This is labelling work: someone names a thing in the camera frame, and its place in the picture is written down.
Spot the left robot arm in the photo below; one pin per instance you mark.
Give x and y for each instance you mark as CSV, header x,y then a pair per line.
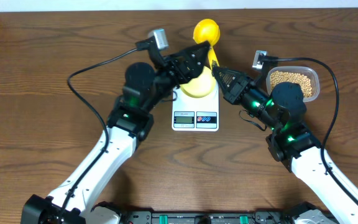
x,y
127,125

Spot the soybeans in container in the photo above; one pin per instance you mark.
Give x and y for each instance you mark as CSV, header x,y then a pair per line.
x,y
303,81

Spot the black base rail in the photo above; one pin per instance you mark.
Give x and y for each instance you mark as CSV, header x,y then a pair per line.
x,y
302,213

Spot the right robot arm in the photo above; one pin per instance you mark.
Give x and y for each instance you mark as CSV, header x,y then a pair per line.
x,y
291,141

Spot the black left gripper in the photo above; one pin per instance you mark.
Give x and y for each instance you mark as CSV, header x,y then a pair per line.
x,y
181,57

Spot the pale yellow bowl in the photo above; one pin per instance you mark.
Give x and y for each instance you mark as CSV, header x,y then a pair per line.
x,y
201,86

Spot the clear plastic container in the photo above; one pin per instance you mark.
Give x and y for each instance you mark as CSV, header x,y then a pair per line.
x,y
309,72

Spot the yellow plastic measuring scoop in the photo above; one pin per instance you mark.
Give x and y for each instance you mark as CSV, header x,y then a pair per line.
x,y
208,30

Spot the white digital kitchen scale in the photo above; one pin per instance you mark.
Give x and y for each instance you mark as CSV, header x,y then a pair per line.
x,y
195,114

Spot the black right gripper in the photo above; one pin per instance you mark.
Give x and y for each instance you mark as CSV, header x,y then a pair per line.
x,y
239,86

